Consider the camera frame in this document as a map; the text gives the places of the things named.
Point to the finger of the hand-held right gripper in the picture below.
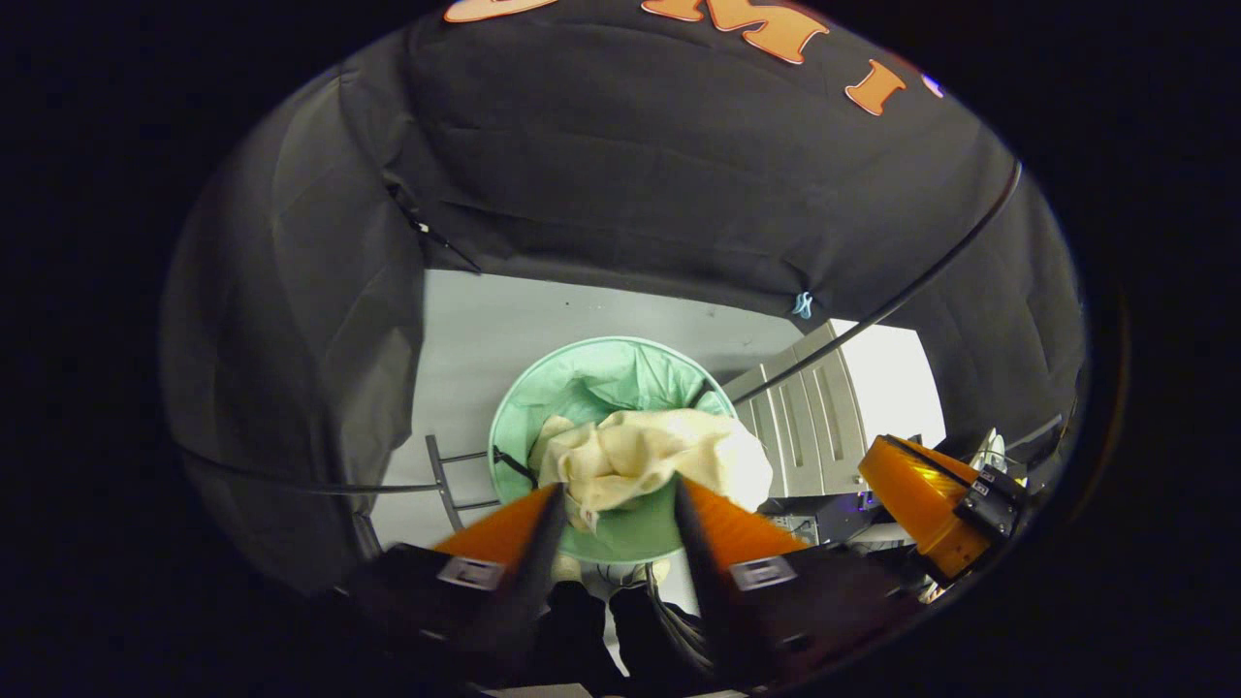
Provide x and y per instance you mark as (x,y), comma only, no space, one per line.
(911,485)

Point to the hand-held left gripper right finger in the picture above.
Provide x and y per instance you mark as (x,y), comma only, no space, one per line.
(708,582)

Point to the green laundry hamper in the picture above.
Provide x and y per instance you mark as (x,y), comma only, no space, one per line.
(601,373)

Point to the small blue clip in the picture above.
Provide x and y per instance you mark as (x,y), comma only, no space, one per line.
(802,304)

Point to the cream collared shirt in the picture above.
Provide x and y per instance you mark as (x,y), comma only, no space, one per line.
(640,451)

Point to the person's legs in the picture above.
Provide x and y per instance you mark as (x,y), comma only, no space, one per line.
(582,630)

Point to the dark electronic device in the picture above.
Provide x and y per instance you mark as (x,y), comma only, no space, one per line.
(834,519)

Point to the black backdrop cloth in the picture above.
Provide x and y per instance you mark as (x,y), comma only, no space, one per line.
(630,174)

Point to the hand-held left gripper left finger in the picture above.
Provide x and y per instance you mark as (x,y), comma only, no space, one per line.
(528,582)

